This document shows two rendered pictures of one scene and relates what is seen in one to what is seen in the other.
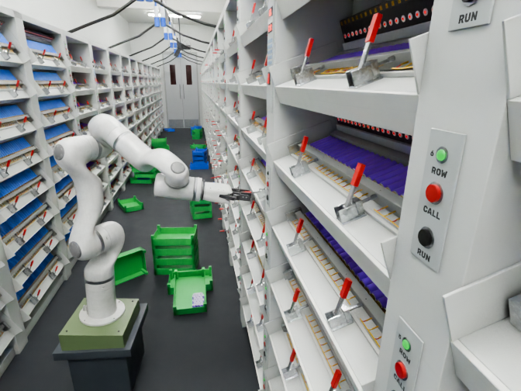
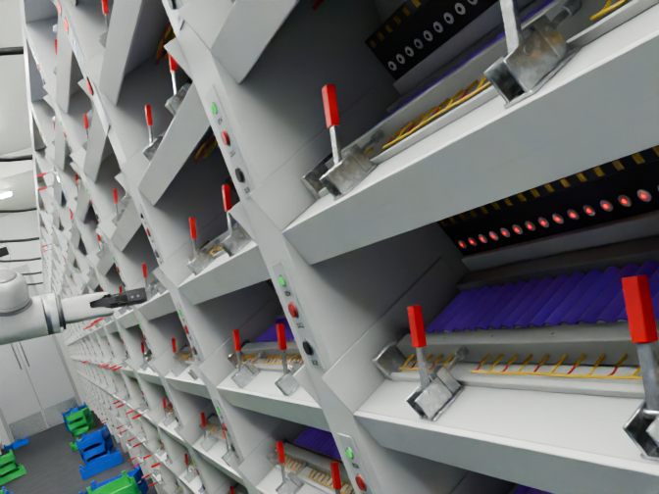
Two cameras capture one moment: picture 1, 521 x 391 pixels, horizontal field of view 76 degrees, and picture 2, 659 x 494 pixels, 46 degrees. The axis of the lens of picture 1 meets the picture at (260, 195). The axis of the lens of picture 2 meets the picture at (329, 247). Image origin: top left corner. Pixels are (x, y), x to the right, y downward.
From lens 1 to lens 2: 71 cm
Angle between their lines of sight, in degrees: 21
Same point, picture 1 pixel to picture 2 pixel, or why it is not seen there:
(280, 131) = (130, 143)
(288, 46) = (95, 33)
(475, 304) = (209, 12)
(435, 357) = (217, 80)
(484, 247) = not seen: outside the picture
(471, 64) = not seen: outside the picture
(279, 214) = (180, 264)
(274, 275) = (217, 370)
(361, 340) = not seen: hidden behind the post
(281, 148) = (141, 166)
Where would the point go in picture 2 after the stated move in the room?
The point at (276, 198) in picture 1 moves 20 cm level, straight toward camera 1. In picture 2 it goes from (166, 241) to (155, 235)
